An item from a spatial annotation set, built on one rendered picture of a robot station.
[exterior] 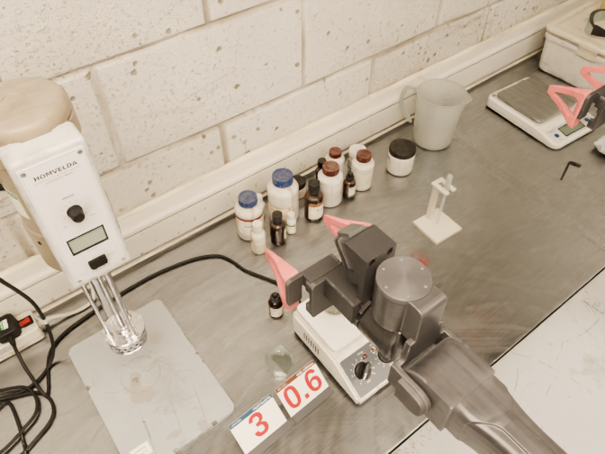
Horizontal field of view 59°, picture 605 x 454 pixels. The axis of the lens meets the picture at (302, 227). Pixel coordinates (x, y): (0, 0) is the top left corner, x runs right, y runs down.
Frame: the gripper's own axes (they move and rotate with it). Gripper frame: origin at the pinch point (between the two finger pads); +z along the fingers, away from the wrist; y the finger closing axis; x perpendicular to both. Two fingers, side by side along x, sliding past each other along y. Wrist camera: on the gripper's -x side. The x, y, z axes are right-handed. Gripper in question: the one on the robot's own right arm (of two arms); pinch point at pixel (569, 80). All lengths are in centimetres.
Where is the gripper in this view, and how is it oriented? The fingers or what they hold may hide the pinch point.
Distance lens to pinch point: 108.6
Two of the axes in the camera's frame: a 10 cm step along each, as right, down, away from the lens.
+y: -7.9, 4.6, -4.0
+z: -6.1, -5.8, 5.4
